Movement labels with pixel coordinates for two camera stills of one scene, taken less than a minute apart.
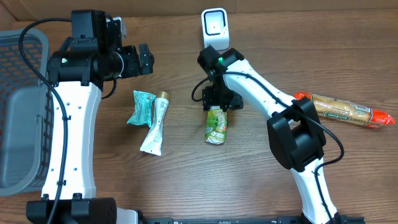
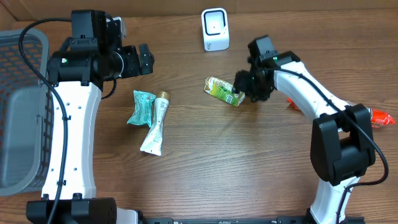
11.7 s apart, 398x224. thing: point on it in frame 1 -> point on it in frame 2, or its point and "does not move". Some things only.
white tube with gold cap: (152, 143) does not move
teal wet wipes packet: (143, 112) does not move
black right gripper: (212, 100) -> (242, 84)
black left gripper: (143, 59) does not move
